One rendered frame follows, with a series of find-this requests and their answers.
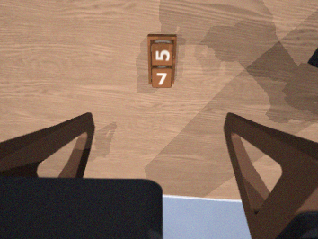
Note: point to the brown wooden tray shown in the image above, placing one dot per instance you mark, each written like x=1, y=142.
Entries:
x=152, y=37

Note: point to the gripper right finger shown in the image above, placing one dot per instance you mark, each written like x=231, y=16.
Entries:
x=268, y=213

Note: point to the brown wooden number cube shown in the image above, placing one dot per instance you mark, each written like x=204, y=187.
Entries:
x=162, y=52
x=161, y=76

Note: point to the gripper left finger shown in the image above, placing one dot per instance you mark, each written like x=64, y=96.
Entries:
x=21, y=156

